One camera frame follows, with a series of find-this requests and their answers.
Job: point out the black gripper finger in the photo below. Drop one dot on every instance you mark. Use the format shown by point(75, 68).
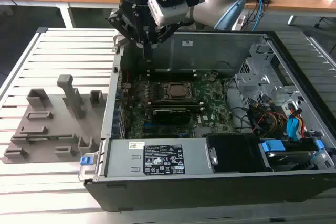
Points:
point(120, 22)
point(168, 31)

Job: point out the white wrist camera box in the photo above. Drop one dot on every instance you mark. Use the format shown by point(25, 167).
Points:
point(170, 9)

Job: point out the grey power supply unit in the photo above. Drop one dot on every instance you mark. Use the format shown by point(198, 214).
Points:
point(123, 161)

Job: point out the silver coin battery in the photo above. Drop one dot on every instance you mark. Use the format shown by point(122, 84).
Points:
point(212, 78)

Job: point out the silver black hard disk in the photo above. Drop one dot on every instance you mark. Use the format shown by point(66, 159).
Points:
point(283, 155)

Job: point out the blue plastic case latch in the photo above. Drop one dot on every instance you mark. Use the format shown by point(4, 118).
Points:
point(86, 161)

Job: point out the silver metal disk bay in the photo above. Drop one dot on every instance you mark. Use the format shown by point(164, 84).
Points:
point(265, 81)

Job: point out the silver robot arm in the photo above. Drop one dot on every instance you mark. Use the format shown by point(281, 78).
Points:
point(218, 6)

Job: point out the silver CPU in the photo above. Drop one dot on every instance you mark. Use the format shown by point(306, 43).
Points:
point(178, 90)

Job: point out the green motherboard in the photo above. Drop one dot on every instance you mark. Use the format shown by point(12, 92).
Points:
point(218, 108)

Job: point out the black open PC case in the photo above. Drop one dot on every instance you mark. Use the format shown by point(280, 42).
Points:
point(183, 192)

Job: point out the black plastic shroud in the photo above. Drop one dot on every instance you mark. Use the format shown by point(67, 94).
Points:
point(233, 153)

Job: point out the white power strip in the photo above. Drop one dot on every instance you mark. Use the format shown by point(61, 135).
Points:
point(239, 23)

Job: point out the black Nvidia graphics card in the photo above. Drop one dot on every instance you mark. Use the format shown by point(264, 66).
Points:
point(170, 116)

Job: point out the grey parts rack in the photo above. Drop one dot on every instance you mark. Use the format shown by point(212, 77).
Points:
point(60, 129)

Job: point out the blue disk carrier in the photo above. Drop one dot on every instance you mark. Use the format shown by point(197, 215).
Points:
point(273, 146)

